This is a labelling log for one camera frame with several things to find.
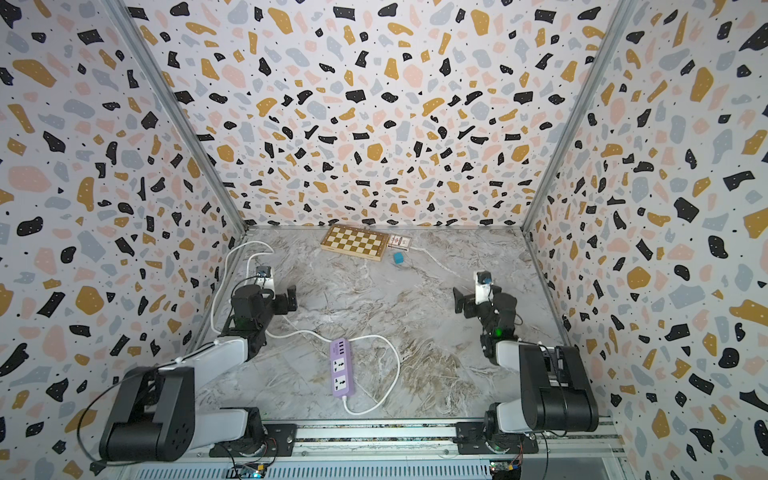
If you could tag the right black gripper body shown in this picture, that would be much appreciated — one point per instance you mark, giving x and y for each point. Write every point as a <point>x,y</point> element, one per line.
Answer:
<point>484,315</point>

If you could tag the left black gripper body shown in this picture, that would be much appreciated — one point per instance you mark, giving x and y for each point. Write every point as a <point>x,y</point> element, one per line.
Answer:
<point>277,307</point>

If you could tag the purple power strip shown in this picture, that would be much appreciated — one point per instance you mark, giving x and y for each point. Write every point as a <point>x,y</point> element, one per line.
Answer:
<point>342,381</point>

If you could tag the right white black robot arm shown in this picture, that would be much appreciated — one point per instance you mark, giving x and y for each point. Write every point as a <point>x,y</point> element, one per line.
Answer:
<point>555,394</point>

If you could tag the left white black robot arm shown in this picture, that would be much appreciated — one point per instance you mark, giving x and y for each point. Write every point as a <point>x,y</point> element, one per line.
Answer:
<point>154,416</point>

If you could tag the playing card box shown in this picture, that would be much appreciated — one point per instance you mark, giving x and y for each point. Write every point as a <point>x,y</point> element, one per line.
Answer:
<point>399,242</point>

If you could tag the wooden chess board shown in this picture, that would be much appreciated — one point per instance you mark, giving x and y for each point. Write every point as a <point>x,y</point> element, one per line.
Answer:
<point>356,242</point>

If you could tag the green circuit board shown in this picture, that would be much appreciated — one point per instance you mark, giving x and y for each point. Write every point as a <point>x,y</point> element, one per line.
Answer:
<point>248,471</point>

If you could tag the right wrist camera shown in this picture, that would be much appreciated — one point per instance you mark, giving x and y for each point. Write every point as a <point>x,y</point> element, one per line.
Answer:
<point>483,283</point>

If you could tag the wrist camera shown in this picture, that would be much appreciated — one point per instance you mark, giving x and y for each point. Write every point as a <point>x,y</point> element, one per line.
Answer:
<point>483,283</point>
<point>263,276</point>

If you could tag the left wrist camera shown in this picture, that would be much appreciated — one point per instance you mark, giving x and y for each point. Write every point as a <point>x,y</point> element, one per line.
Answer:
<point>263,276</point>

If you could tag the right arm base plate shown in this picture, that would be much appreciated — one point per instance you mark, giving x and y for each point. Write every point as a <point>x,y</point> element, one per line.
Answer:
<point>475,438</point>

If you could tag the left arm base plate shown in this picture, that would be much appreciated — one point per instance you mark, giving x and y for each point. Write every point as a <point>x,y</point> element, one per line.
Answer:
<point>259,443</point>

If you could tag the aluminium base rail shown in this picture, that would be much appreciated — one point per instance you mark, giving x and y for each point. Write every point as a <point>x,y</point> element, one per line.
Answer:
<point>408,449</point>

